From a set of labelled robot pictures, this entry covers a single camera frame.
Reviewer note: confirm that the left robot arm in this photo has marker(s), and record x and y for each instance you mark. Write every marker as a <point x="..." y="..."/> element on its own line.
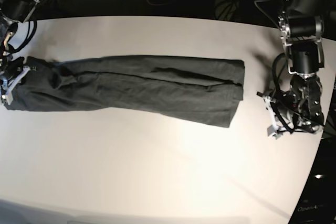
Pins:
<point x="294" y="104"/>

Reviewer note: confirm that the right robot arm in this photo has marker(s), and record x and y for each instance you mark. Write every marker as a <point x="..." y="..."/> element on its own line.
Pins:
<point x="13" y="13"/>

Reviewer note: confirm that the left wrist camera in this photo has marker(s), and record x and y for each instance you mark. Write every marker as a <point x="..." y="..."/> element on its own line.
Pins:
<point x="274" y="132"/>

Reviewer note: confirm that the black OpenArm case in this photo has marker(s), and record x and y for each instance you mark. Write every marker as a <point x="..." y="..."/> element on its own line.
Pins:
<point x="317" y="201"/>

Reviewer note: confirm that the dark grey T-shirt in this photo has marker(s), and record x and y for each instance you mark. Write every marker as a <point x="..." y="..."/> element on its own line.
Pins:
<point x="201" y="90"/>

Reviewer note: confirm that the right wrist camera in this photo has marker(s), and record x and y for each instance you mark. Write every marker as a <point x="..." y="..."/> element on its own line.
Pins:
<point x="7" y="98"/>

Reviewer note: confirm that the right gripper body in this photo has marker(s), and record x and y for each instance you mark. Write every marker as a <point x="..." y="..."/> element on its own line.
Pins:
<point x="10" y="80"/>

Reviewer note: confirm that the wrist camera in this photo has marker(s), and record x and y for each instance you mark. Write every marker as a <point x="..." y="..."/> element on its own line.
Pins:
<point x="274" y="132"/>
<point x="7" y="98"/>

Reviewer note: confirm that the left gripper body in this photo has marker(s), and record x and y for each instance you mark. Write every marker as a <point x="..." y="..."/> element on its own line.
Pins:
<point x="278" y="123"/>

